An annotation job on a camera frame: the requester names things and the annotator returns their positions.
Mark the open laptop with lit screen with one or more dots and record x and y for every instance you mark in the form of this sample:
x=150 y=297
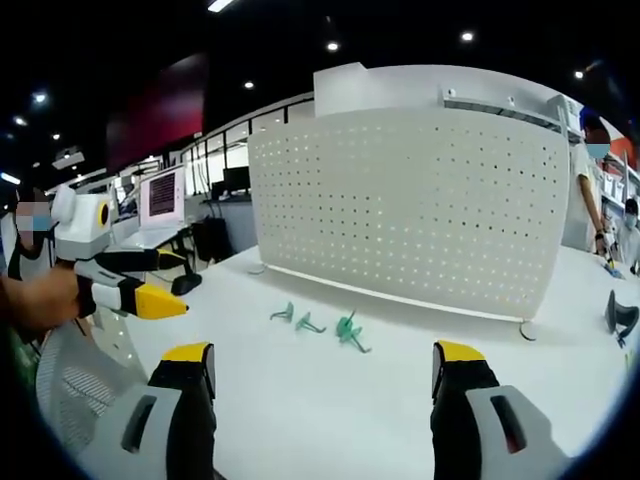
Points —
x=161 y=197

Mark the white wall unit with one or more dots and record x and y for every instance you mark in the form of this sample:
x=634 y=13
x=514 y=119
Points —
x=567 y=117

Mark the person's upper body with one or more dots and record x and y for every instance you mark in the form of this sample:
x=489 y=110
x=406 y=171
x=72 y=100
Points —
x=27 y=257

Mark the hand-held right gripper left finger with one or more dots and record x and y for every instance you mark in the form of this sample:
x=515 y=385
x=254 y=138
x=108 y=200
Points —
x=160 y=430

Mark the black office chair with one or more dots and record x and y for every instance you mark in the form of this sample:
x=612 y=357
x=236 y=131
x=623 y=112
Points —
x=212 y=240

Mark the white perforated mounting plate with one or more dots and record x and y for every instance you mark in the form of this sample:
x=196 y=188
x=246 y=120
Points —
x=410 y=210

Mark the black curved holder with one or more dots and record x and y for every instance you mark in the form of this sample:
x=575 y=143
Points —
x=620 y=312

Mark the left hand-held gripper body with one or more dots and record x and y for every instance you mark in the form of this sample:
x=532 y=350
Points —
x=82 y=225

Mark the white mesh chair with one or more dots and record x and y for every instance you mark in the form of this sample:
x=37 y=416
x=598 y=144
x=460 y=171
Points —
x=75 y=390

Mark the person's left hand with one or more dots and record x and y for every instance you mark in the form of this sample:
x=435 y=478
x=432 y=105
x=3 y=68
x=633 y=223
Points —
x=40 y=300

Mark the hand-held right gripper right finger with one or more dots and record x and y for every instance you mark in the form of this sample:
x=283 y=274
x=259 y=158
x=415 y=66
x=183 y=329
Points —
x=480 y=430

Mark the dark computer monitor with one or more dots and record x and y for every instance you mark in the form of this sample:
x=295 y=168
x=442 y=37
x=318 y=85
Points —
x=236 y=181

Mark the white box panel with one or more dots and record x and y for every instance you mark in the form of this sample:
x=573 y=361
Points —
x=340 y=90

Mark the white wall rail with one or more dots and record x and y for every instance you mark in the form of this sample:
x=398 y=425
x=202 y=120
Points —
x=500 y=106

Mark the green hook assembly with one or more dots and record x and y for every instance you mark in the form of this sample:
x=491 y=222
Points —
x=285 y=312
x=307 y=324
x=354 y=339
x=346 y=321

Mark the black stand base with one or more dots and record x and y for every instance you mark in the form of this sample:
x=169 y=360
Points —
x=186 y=284

